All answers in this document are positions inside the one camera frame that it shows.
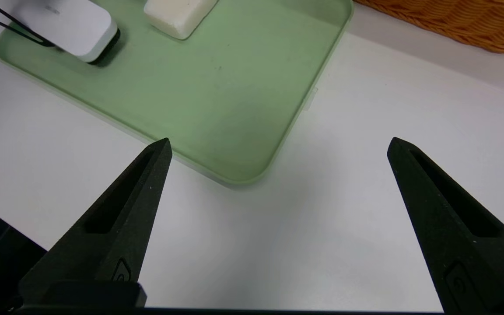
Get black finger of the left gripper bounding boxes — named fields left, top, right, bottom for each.
left=0, top=0, right=55, bottom=47

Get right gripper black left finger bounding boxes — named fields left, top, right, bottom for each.
left=18, top=138, right=173, bottom=307

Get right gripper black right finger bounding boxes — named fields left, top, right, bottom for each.
left=387, top=137, right=504, bottom=315

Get white rectangular box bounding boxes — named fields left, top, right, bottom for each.
left=0, top=0, right=120, bottom=63

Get white soap bar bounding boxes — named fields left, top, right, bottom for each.
left=143, top=0, right=219, bottom=41

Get orange wicker basket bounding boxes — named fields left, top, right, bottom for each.
left=355, top=0, right=504, bottom=54

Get light green plastic tray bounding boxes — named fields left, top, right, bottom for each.
left=0, top=0, right=354, bottom=189

